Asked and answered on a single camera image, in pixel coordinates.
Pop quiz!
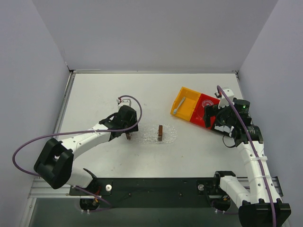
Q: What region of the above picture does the brown wooden tray foot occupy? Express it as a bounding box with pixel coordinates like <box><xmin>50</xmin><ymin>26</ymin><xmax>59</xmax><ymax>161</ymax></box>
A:
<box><xmin>158</xmin><ymin>125</ymin><xmax>163</xmax><ymax>141</ymax></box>
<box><xmin>125</xmin><ymin>132</ymin><xmax>133</xmax><ymax>140</ymax></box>

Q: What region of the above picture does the clear plastic cup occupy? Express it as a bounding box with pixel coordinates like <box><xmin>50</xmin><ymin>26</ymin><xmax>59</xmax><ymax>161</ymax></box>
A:
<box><xmin>201</xmin><ymin>99</ymin><xmax>213</xmax><ymax>111</ymax></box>

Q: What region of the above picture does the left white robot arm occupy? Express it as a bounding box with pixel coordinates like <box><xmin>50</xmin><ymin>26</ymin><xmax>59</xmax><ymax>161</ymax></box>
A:
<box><xmin>34</xmin><ymin>105</ymin><xmax>138</xmax><ymax>195</ymax></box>

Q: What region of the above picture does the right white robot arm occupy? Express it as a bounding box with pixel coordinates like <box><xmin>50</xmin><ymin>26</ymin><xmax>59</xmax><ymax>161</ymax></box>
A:
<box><xmin>203</xmin><ymin>98</ymin><xmax>291</xmax><ymax>227</ymax></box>

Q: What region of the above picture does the clear textured oval tray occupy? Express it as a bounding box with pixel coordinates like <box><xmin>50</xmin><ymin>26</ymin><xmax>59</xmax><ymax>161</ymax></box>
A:
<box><xmin>132</xmin><ymin>124</ymin><xmax>178</xmax><ymax>144</ymax></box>

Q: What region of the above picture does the light blue toothbrush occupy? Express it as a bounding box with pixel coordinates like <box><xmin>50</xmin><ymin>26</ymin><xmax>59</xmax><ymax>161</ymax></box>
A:
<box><xmin>173</xmin><ymin>96</ymin><xmax>186</xmax><ymax>115</ymax></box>

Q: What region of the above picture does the red plastic bin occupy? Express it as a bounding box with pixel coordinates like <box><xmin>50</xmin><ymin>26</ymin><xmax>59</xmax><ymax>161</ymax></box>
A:
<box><xmin>190</xmin><ymin>94</ymin><xmax>220</xmax><ymax>129</ymax></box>

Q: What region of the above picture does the black plastic bin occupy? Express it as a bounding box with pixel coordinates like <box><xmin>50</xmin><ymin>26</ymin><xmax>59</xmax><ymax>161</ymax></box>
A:
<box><xmin>212</xmin><ymin>125</ymin><xmax>231</xmax><ymax>137</ymax></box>

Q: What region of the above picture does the yellow plastic bin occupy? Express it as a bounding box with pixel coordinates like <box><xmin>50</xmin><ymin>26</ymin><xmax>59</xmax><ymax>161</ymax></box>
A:
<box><xmin>170</xmin><ymin>87</ymin><xmax>201</xmax><ymax>122</ymax></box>

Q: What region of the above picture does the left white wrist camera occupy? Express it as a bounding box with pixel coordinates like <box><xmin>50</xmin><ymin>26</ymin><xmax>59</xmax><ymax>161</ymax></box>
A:
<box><xmin>116</xmin><ymin>98</ymin><xmax>132</xmax><ymax>110</ymax></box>

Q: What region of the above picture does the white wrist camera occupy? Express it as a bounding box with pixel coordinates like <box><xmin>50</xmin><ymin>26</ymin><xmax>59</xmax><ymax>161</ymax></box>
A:
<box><xmin>215</xmin><ymin>87</ymin><xmax>234</xmax><ymax>109</ymax></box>
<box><xmin>116</xmin><ymin>98</ymin><xmax>132</xmax><ymax>110</ymax></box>

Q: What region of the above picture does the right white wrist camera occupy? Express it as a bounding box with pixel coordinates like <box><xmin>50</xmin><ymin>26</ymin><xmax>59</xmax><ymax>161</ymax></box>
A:
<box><xmin>215</xmin><ymin>87</ymin><xmax>234</xmax><ymax>109</ymax></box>

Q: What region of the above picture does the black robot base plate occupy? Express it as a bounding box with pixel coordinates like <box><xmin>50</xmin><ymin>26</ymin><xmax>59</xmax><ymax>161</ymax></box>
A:
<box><xmin>68</xmin><ymin>177</ymin><xmax>240</xmax><ymax>209</ymax></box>

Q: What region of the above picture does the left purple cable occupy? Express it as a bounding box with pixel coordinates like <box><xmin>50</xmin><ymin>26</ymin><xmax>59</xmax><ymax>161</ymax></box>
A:
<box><xmin>12</xmin><ymin>95</ymin><xmax>143</xmax><ymax>177</ymax></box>

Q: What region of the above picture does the purple cable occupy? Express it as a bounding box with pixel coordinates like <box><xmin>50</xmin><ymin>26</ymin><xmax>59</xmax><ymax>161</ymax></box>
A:
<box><xmin>12</xmin><ymin>95</ymin><xmax>143</xmax><ymax>177</ymax></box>
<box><xmin>216</xmin><ymin>85</ymin><xmax>278</xmax><ymax>227</ymax></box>

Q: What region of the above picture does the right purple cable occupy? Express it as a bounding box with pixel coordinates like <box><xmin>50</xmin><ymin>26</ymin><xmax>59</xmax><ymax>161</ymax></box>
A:
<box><xmin>216</xmin><ymin>85</ymin><xmax>278</xmax><ymax>227</ymax></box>

